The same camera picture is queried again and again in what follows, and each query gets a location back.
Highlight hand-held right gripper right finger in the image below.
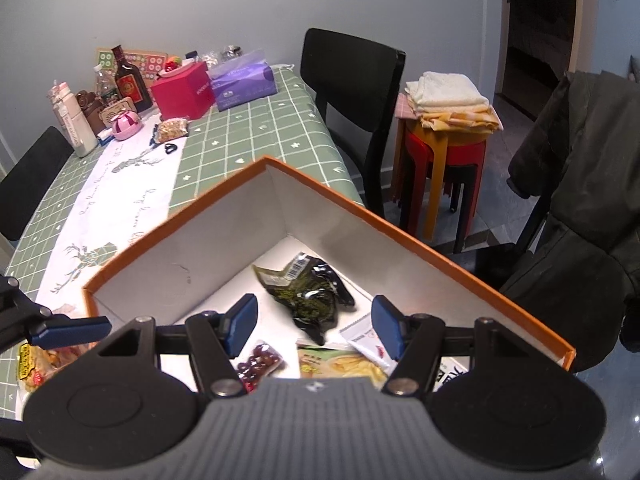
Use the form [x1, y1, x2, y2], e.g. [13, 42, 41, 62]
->
[371, 295, 556, 399]

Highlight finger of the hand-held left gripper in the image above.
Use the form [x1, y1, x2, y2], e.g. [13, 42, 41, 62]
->
[0, 275, 112, 352]

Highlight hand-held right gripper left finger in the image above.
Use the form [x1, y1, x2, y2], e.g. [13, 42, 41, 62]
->
[90, 293, 260, 399]

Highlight long white snack packet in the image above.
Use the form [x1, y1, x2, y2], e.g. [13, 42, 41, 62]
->
[339, 312, 473, 393]

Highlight bottle shaped dark candy packet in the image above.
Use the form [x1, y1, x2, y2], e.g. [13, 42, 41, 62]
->
[235, 340, 286, 393]

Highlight yellow star snack packet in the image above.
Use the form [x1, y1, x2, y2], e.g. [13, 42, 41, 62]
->
[17, 342, 83, 393]

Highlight egg print snack packet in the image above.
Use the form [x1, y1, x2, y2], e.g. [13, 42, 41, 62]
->
[296, 345, 391, 386]

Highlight black green snack packet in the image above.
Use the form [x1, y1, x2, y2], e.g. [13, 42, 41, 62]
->
[252, 252, 356, 346]

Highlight orange cardboard box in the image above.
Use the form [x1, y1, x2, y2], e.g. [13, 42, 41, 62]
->
[82, 156, 577, 401]

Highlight black chair under jacket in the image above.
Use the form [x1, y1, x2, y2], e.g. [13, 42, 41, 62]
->
[450, 195, 551, 291]

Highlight yellow plastic stool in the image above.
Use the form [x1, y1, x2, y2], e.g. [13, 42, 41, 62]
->
[392, 132, 451, 241]

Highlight black plastic stool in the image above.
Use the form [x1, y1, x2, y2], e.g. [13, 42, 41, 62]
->
[400, 160, 476, 256]

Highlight white printed table runner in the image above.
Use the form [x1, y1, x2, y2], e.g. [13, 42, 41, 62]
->
[0, 132, 190, 411]

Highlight green checked tablecloth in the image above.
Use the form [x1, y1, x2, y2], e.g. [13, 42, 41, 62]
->
[0, 65, 366, 411]

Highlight red plastic stool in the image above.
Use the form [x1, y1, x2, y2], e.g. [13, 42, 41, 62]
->
[400, 125, 488, 256]

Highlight clear bag of nuts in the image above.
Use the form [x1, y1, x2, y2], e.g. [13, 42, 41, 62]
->
[152, 117, 191, 143]

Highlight white bottle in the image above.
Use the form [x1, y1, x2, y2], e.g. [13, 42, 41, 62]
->
[59, 90, 98, 157]

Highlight pink round gadget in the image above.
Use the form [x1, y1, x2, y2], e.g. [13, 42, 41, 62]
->
[110, 112, 142, 141]

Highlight folded yellow checked cloth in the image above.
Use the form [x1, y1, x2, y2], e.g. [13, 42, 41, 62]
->
[412, 107, 503, 136]

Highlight dark jacket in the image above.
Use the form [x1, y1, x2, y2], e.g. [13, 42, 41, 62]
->
[500, 71, 640, 373]

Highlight brown leather case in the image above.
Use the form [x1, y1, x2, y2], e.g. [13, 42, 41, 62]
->
[75, 89, 106, 136]

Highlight small wooden radio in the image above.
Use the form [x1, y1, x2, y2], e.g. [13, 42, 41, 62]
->
[97, 99, 137, 126]

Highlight pink box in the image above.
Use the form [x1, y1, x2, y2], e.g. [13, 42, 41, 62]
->
[150, 61, 215, 120]

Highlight purple tissue pack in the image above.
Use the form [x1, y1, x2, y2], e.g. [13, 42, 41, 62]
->
[207, 50, 278, 112]

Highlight folded white towel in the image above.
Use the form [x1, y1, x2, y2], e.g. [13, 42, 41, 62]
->
[405, 71, 491, 111]

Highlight clear water bottle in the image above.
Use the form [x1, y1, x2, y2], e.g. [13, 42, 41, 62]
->
[94, 66, 118, 103]

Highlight dark liquor bottle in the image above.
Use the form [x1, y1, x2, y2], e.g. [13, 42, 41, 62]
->
[111, 45, 153, 113]

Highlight red fruit ornament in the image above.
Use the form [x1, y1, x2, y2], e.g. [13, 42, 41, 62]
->
[160, 56, 196, 78]

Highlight clear plastic bags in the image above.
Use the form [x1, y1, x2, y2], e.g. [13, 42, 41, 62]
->
[185, 45, 243, 68]

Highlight dotted sticker card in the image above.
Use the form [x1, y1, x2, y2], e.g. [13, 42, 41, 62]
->
[95, 47, 168, 83]

